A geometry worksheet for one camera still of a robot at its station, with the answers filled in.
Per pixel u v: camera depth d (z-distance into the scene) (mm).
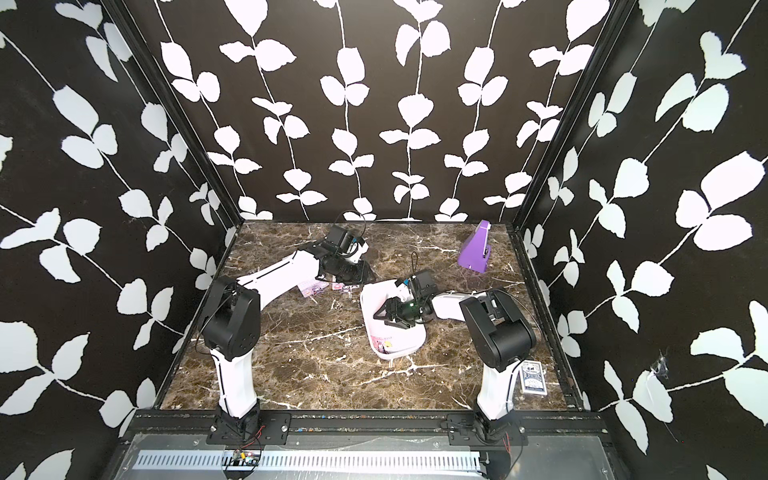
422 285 798
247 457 710
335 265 745
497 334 502
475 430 729
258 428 717
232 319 505
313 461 701
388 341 884
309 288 976
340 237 764
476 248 1005
